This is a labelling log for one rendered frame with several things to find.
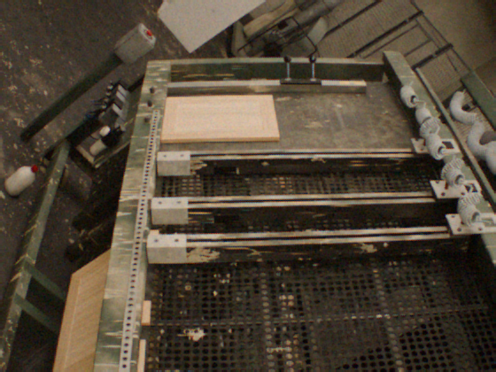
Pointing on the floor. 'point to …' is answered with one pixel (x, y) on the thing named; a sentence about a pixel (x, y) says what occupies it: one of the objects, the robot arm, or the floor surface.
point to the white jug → (20, 180)
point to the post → (71, 96)
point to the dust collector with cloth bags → (282, 31)
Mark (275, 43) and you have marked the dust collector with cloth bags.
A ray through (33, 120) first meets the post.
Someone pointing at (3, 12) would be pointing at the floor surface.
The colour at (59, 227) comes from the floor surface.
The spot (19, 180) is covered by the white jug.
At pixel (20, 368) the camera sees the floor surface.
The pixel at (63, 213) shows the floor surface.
